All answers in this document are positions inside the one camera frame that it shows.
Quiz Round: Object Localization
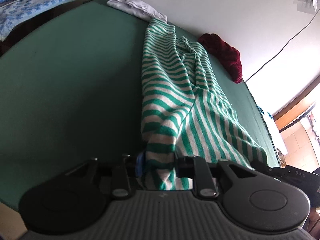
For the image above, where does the white folded cloth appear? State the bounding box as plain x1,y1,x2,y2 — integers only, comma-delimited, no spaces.
107,0,168,23

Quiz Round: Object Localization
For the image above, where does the green table cover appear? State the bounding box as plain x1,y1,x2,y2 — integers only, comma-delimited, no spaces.
0,0,278,210

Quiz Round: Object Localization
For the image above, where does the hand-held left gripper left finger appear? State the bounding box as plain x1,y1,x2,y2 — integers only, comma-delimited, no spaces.
65,153,147,199

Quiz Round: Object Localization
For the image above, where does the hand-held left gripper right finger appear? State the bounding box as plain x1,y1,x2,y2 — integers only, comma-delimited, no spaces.
174,152,256,198

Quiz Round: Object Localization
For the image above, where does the green white striped shirt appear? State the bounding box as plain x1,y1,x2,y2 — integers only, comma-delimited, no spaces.
140,17,269,192

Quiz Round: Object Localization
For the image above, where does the blue floral cloth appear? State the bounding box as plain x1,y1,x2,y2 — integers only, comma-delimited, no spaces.
0,0,80,42

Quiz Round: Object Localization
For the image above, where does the black wall cable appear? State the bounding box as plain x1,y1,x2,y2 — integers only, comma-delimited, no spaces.
244,11,320,82

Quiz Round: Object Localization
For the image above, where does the blue white packet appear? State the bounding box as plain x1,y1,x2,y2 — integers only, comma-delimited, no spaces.
259,107,274,119

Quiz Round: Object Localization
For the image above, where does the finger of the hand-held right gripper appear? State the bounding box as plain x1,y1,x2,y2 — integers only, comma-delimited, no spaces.
250,160,275,177

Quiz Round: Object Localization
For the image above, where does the dark red cloth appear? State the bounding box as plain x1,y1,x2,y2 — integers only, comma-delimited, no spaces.
198,33,243,84

